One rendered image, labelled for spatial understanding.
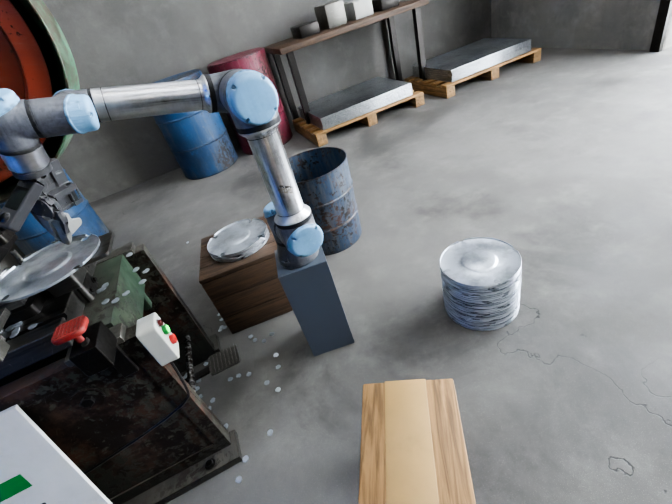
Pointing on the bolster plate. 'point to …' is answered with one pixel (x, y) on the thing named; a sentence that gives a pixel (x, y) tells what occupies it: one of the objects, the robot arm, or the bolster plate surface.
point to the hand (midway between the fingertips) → (63, 242)
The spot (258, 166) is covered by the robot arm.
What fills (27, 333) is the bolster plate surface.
